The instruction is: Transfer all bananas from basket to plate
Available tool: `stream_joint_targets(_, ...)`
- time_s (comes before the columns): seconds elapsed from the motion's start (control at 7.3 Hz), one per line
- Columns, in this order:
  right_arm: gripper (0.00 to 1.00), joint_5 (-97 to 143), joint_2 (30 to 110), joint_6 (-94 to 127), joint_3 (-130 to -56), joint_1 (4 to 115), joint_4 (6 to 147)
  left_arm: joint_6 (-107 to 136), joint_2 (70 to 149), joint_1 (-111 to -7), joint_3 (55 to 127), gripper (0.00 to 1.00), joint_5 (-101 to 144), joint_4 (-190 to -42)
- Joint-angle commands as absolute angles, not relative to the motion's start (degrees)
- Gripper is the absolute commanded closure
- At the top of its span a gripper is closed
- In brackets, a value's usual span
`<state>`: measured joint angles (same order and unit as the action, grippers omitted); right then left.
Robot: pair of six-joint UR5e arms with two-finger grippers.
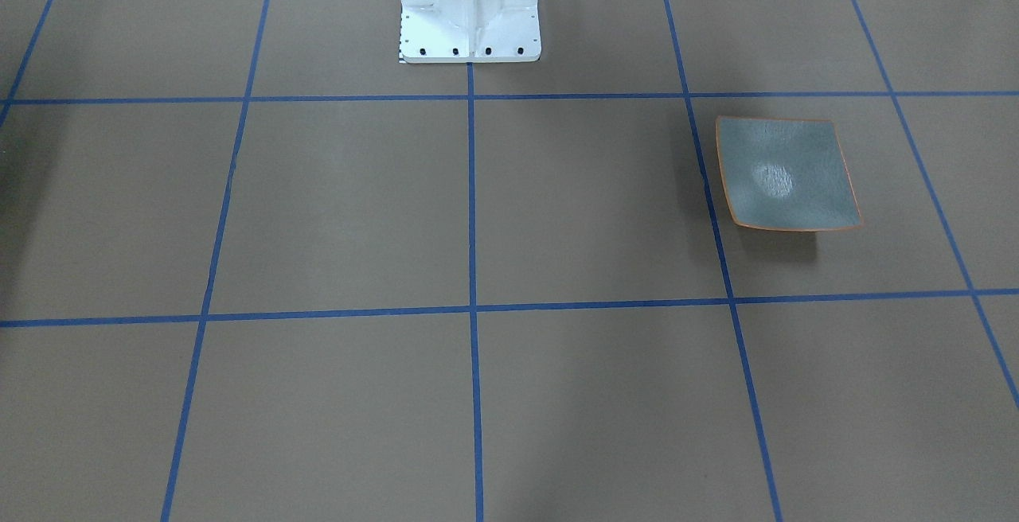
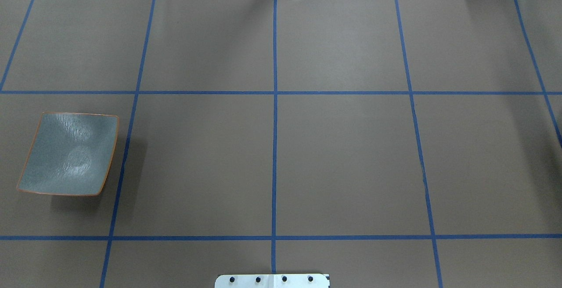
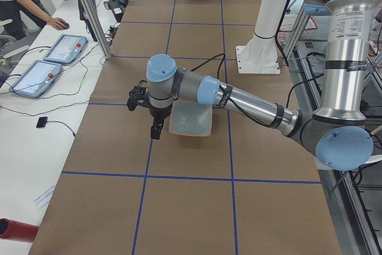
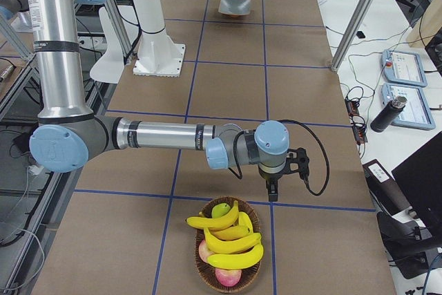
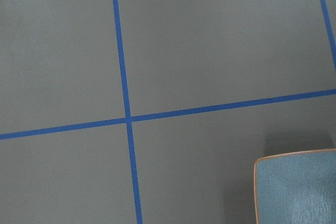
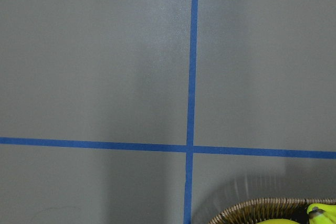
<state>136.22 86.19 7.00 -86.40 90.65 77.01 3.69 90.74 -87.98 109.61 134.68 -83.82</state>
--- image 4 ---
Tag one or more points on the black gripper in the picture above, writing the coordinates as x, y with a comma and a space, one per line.
271, 177

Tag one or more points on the aluminium frame post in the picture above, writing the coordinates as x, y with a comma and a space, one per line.
356, 20

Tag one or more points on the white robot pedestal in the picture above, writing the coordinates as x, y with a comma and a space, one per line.
157, 54

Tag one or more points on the teach pendant near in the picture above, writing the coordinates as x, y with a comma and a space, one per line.
416, 114

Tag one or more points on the red apple left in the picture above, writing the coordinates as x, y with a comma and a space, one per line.
204, 252

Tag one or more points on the teach pendant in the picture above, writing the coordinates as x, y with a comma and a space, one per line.
403, 68
416, 114

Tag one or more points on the green pear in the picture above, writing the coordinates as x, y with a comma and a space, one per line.
220, 210

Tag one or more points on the grey square plate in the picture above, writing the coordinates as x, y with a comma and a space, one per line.
235, 8

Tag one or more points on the brown wicker basket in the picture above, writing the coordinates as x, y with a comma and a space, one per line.
205, 270

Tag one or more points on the small black box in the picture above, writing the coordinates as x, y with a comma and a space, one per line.
360, 35

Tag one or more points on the black monitor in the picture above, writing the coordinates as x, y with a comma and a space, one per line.
419, 178

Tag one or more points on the red apple front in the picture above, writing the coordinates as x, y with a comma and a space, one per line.
228, 277

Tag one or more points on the yellow banana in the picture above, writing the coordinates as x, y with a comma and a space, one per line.
237, 261
230, 246
215, 224
244, 220
231, 233

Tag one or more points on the red apple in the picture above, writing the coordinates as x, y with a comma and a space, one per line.
204, 252
228, 277

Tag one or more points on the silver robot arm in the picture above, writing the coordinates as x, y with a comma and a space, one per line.
69, 133
9, 8

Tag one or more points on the teach pendant far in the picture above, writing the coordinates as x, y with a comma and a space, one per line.
403, 68

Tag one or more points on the black water bottle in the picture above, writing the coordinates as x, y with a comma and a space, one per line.
390, 112

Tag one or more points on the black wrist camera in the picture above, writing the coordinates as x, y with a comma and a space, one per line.
297, 161

